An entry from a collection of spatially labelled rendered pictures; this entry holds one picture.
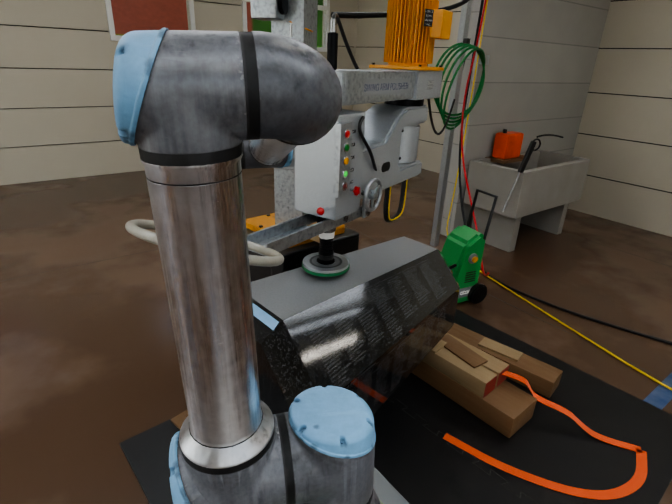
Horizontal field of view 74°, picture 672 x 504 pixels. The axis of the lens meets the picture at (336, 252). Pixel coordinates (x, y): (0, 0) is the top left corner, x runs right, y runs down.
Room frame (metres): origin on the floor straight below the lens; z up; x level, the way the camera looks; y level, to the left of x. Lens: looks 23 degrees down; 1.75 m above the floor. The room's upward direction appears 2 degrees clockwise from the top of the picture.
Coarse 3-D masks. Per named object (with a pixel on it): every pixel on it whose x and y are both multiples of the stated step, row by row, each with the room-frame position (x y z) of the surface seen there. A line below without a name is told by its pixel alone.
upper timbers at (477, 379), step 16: (432, 352) 2.09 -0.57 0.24; (448, 352) 2.09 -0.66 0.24; (480, 352) 2.10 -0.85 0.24; (448, 368) 2.00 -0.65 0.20; (464, 368) 1.95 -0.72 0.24; (480, 368) 1.96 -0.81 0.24; (496, 368) 1.96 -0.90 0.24; (464, 384) 1.92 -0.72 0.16; (480, 384) 1.86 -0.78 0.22; (496, 384) 1.93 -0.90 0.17
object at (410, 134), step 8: (408, 128) 2.31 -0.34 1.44; (416, 128) 2.33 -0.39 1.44; (408, 136) 2.31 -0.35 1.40; (416, 136) 2.34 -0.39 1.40; (400, 144) 2.30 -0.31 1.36; (408, 144) 2.31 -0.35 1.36; (416, 144) 2.35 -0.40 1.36; (400, 152) 2.30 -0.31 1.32; (408, 152) 2.31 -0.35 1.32; (416, 152) 2.36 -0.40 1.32; (400, 160) 2.30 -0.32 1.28; (408, 160) 2.31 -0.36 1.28
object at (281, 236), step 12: (300, 216) 1.77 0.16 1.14; (312, 216) 1.84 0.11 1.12; (348, 216) 1.88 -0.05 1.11; (360, 216) 1.97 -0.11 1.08; (264, 228) 1.60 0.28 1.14; (276, 228) 1.64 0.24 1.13; (288, 228) 1.70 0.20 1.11; (300, 228) 1.74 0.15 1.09; (312, 228) 1.66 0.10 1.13; (324, 228) 1.73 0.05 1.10; (252, 240) 1.53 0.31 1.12; (264, 240) 1.58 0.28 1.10; (276, 240) 1.48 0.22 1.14; (288, 240) 1.53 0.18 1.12; (300, 240) 1.59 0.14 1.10
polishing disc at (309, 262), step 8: (312, 256) 1.89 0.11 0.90; (336, 256) 1.90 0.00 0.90; (344, 256) 1.91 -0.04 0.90; (304, 264) 1.80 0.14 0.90; (312, 264) 1.80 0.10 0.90; (320, 264) 1.81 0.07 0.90; (336, 264) 1.81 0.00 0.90; (344, 264) 1.82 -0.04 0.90; (320, 272) 1.74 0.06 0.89; (328, 272) 1.74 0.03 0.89; (336, 272) 1.75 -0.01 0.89
